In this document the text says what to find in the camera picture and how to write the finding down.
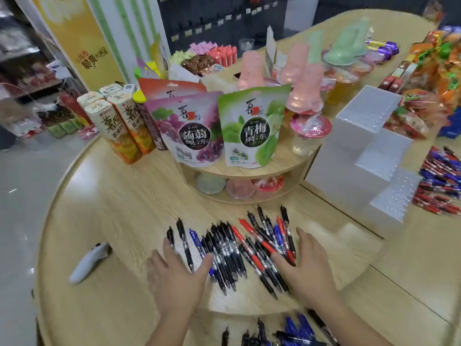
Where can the person's right hand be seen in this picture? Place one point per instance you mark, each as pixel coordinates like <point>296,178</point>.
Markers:
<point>311,277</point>

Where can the person's left hand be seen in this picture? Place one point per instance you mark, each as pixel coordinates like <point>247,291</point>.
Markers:
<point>176,288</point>

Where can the pile of blue black pens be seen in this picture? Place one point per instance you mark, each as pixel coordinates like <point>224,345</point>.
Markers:
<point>291,329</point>

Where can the pile of black red pens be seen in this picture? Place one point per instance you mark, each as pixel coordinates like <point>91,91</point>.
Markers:
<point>223,248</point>

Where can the clear tiered pen holder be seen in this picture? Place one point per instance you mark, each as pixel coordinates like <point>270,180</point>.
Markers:
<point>342,158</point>

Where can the pile of red blue pens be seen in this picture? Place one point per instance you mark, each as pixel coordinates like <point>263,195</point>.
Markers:
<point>439,176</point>

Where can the person's left forearm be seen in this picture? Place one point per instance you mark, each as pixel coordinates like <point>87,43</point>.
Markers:
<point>173,333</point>

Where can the black pegboard display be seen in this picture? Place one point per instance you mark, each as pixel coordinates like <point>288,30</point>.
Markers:
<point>216,17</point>

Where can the white handheld remote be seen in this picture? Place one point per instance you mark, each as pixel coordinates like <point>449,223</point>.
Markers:
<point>88,263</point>

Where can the red lid pink jelly cup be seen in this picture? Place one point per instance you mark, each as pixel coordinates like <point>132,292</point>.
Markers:
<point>268,183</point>

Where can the pale green jelly cup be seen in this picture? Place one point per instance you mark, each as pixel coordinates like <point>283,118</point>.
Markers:
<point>210,183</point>

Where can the small pink jelly cup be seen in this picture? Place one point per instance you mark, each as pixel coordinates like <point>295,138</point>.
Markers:
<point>240,189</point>

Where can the wooden round tier stand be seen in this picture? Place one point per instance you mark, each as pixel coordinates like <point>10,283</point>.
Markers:
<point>252,172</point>

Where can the clear cup with red lid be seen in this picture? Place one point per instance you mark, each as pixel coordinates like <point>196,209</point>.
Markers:
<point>309,140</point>

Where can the purple jelly pouch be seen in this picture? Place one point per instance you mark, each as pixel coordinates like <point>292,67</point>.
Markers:
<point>187,133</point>

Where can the green jelly pouch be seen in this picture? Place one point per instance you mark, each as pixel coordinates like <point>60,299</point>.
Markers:
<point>252,129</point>

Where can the orange white snack carton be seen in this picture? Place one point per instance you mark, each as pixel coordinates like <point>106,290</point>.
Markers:
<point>115,133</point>
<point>135,122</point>
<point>111,90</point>
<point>90,97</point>

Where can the red jelly pouch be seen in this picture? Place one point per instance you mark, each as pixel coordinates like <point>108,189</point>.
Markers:
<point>162,88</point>

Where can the green drink packs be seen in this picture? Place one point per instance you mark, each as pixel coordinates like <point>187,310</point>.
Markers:
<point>63,122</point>

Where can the blue box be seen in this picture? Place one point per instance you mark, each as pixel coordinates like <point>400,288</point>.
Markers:
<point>452,124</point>

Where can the stack of red snack packets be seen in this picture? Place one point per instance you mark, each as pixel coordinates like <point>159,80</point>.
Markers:
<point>392,82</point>

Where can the water bottle pack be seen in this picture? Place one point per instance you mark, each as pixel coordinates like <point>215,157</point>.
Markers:
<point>27,127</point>

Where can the pile of brown candies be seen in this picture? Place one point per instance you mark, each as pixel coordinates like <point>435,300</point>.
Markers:
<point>198,64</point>

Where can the white card sign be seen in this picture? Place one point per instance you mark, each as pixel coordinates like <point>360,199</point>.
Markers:
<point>270,50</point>

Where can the row of red candy sticks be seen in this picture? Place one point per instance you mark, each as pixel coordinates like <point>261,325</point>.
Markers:
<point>223,55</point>

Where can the purple candy packets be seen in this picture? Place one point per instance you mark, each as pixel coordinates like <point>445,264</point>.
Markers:
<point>383,47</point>

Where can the pile of pink candies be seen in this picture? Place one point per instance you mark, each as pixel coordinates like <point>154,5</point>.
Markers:
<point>203,48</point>

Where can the small clear plastic cup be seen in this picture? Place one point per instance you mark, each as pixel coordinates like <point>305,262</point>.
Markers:
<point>246,44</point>

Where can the pile of colourful snack bags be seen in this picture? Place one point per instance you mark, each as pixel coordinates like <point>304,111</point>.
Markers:
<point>439,64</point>

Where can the white green striped banner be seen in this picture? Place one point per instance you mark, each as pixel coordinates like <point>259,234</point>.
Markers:
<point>126,28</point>

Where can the yellow banner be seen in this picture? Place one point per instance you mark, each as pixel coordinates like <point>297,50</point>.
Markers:
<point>79,39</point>

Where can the background store shelf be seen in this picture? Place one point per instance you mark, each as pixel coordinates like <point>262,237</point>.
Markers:
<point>21,50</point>

